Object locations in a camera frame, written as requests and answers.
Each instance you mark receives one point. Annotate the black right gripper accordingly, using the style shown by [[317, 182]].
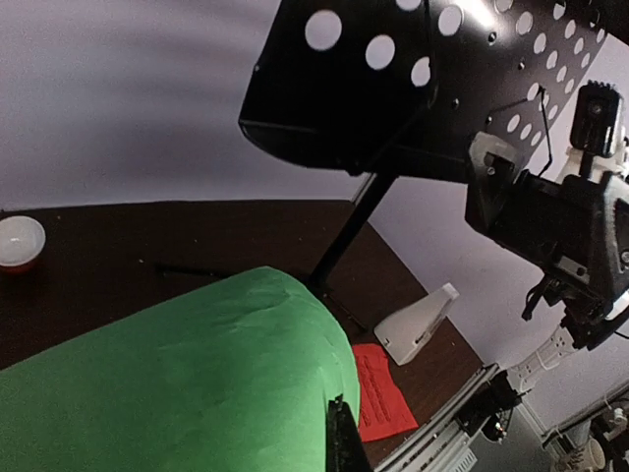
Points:
[[575, 230]]

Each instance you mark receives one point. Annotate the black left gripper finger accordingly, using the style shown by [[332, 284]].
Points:
[[344, 448]]

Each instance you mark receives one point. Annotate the red sheet music paper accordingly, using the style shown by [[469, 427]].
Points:
[[384, 412]]

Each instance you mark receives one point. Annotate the white metronome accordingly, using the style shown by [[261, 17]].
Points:
[[404, 333]]

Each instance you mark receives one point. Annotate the green cloth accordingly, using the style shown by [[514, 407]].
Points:
[[234, 376]]

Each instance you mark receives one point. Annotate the black music stand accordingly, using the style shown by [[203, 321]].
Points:
[[370, 87]]

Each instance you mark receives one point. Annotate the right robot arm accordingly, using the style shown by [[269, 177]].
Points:
[[586, 324]]

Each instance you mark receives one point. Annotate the orange white bowl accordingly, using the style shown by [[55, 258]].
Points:
[[22, 241]]

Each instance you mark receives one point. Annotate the aluminium front rail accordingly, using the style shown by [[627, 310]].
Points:
[[440, 444]]

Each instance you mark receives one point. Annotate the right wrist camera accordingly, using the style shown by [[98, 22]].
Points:
[[598, 136]]

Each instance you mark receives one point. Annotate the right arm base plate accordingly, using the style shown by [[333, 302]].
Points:
[[490, 409]]

